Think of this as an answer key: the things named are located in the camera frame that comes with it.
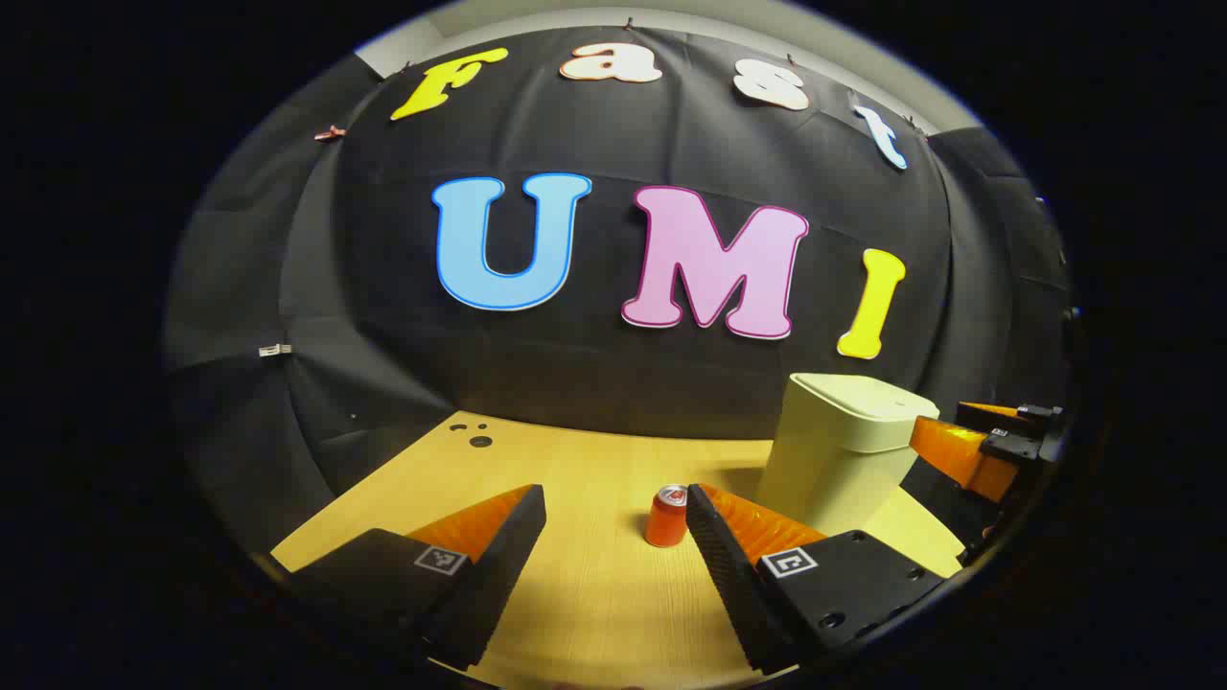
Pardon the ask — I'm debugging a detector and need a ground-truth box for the cream desktop garbage bin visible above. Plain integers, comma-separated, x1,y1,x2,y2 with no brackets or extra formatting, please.
754,372,940,538

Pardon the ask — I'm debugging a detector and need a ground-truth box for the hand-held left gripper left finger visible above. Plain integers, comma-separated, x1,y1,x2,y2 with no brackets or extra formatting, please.
288,484,547,672

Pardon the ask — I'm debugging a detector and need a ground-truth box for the wooden desktop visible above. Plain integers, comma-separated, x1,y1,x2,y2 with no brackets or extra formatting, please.
270,410,967,690

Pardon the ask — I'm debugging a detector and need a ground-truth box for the orange pop can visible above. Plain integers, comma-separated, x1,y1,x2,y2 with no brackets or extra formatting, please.
644,484,691,549

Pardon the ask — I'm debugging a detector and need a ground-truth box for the black backdrop cloth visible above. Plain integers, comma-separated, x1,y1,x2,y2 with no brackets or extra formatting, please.
163,24,1079,557

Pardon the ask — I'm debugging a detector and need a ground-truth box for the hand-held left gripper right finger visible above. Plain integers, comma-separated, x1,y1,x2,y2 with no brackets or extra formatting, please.
685,484,950,677

